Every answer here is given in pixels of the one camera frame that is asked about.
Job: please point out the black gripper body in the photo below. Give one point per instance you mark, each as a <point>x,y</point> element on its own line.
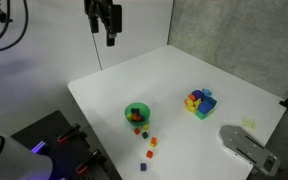
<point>100,11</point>

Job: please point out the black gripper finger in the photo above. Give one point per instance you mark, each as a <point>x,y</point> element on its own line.
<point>95,25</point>
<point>110,39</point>

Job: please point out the yellow block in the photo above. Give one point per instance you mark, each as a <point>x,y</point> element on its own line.
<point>145,126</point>
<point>152,144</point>
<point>128,116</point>

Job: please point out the orange block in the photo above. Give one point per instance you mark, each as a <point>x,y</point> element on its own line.
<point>154,140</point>
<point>136,117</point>

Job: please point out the green plastic bowl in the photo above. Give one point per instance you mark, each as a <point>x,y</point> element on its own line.
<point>138,122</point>

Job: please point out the red-orange block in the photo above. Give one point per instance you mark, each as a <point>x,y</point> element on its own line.
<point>137,131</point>
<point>149,154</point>

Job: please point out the dark green block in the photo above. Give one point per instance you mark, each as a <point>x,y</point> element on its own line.
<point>145,135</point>

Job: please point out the large green toy block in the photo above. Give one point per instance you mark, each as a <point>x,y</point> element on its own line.
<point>201,115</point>

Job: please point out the purple block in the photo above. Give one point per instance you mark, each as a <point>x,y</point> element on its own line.
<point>143,166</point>

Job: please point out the orange toy piece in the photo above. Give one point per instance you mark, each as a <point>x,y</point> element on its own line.
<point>192,97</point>

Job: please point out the black red clamp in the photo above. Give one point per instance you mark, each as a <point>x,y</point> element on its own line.
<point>69,133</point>
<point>89,161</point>

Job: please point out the purple toy ball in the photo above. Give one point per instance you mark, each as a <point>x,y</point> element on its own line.
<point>197,94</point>

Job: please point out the yellow toy piece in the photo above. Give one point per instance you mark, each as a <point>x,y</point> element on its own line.
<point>191,105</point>

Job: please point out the light blue toy piece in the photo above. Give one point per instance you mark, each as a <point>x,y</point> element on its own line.
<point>206,91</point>

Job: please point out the large blue toy cube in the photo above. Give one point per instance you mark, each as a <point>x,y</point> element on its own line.
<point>204,107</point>

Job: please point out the teal toy cube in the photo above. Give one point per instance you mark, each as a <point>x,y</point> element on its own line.
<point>212,101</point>

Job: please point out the yellow sticky note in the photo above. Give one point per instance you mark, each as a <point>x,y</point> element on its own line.
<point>249,123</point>

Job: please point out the grey metal plate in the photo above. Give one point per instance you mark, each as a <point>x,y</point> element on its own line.
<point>247,148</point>

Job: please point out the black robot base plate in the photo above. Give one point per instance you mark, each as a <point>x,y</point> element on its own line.
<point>60,151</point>

